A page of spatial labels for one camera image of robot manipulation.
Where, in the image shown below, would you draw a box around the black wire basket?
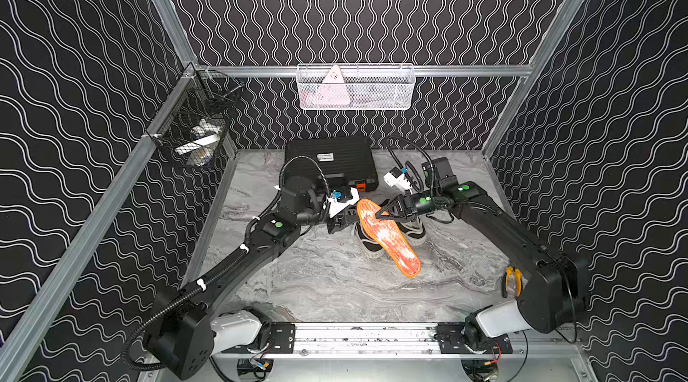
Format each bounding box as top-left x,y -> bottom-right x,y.
152,70 -> 245,170

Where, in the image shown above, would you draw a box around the white insole orange edge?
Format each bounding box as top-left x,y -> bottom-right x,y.
356,199 -> 422,278

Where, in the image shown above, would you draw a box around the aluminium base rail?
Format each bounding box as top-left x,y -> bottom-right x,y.
149,320 -> 584,360

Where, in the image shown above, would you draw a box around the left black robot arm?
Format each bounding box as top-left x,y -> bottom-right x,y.
120,152 -> 377,380

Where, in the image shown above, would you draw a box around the white wire basket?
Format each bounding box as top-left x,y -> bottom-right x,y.
295,63 -> 416,111

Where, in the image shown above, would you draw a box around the yellow handled pliers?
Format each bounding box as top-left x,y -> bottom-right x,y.
501,267 -> 523,299

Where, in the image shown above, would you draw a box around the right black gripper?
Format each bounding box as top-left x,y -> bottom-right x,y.
373,188 -> 439,223

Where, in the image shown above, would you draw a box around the pink triangular card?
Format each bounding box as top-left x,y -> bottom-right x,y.
315,65 -> 351,107

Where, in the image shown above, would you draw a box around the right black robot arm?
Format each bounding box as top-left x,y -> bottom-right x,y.
360,158 -> 591,351

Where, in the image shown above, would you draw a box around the black white sneaker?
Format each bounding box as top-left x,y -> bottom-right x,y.
353,224 -> 385,258
397,218 -> 426,247

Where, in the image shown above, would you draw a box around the white items in black basket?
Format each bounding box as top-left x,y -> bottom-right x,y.
174,119 -> 225,167

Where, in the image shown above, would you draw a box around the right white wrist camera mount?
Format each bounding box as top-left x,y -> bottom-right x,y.
383,167 -> 417,192

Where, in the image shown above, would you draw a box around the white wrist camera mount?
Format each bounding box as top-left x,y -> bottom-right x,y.
327,188 -> 360,218
383,167 -> 417,192

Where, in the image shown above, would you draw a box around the black plastic tool case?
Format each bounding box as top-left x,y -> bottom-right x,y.
285,136 -> 380,192

